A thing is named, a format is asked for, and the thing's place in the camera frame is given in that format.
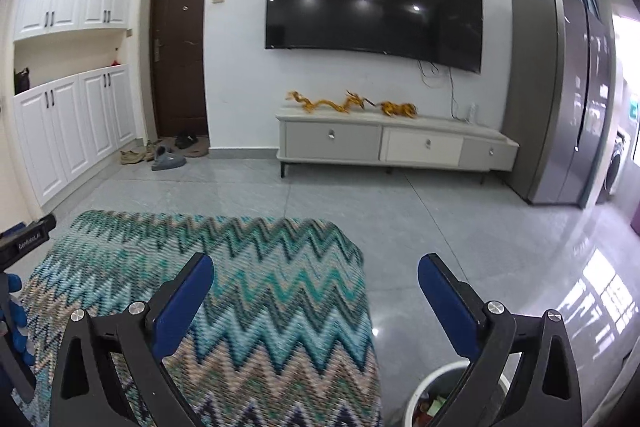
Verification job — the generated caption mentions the dark brown entrance door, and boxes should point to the dark brown entrance door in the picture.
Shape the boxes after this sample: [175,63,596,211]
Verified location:
[150,0,209,140]

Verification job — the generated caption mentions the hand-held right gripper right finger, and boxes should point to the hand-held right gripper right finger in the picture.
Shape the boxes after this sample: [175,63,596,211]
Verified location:
[417,253,583,427]

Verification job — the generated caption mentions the white round waste bin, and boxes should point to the white round waste bin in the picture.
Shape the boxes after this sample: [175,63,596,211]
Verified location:
[405,363,510,427]

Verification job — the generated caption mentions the black wall television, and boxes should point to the black wall television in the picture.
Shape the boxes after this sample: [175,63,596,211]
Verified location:
[265,0,484,74]

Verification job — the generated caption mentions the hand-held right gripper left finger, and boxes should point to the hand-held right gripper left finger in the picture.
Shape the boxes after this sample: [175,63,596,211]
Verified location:
[49,253,215,427]

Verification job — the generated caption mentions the person's left hand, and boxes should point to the person's left hand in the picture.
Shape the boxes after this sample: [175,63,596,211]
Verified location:
[0,274,36,368]

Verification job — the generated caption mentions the white grey television cabinet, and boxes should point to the white grey television cabinet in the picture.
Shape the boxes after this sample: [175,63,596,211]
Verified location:
[276,104,520,184]

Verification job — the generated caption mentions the zigzag knitted blanket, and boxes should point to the zigzag knitted blanket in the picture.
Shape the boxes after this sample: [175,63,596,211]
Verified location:
[12,209,383,427]

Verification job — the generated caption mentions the black television cables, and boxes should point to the black television cables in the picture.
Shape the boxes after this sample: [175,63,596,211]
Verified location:
[417,59,458,120]

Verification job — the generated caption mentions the golden tiger figurine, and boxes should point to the golden tiger figurine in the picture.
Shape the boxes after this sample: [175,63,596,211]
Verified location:
[376,101,418,118]

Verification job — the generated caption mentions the grey slipper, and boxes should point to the grey slipper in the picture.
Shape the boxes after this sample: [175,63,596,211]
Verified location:
[151,146,187,172]

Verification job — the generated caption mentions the white floor cabinet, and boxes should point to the white floor cabinet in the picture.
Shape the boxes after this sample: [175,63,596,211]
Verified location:
[14,63,137,208]

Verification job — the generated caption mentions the grey double-door refrigerator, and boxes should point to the grey double-door refrigerator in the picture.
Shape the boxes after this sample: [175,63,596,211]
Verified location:
[501,0,618,209]

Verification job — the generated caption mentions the grey washing machine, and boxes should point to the grey washing machine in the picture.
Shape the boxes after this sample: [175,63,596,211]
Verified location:
[602,132,628,202]

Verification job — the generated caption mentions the golden dragon figurine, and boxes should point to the golden dragon figurine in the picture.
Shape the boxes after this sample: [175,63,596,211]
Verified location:
[286,90,375,114]

